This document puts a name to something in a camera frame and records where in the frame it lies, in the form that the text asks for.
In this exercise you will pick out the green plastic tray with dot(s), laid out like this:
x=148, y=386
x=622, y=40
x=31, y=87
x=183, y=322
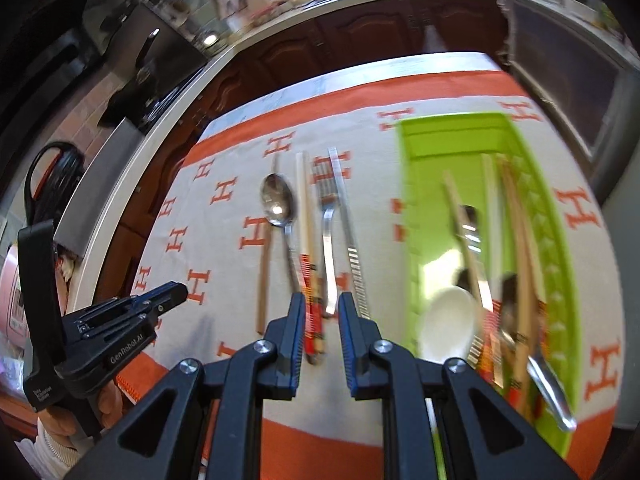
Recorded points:
x=430, y=185

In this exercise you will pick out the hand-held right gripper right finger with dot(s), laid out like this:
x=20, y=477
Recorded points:
x=347, y=340

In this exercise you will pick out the metal tweezers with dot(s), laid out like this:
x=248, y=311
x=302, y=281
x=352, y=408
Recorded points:
x=350, y=240

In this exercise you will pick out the pink and white appliance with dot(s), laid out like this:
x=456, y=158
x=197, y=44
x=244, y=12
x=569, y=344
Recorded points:
x=12, y=300

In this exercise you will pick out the large metal spoon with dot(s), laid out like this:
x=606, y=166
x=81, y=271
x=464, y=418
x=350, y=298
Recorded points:
x=550, y=390

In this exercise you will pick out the white ceramic spoon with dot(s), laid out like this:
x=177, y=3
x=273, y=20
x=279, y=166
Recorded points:
x=447, y=325

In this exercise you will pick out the orange and white printed tablecloth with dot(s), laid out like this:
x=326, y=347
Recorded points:
x=380, y=260

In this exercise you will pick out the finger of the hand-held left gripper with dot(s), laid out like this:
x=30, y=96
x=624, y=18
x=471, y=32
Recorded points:
x=167, y=296

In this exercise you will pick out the person's left hand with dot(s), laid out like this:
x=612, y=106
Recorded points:
x=109, y=405

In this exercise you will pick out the small metal spoon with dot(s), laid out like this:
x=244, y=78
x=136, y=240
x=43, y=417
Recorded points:
x=275, y=200

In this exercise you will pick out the wooden chopstick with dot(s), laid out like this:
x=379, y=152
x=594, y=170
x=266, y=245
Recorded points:
x=304, y=220
x=262, y=280
x=520, y=260
x=462, y=230

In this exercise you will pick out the grey appliance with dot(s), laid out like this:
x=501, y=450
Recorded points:
x=575, y=85

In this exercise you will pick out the person's left forearm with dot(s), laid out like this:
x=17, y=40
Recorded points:
x=50, y=455

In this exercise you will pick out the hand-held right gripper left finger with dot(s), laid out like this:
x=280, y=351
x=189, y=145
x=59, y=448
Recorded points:
x=299, y=340

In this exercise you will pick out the metal fork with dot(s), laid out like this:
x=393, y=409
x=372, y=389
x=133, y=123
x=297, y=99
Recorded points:
x=327, y=230

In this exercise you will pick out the stainless steel appliance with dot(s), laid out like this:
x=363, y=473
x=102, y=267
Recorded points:
x=165, y=45

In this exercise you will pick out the stainless steel panel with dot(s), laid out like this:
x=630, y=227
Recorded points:
x=95, y=190

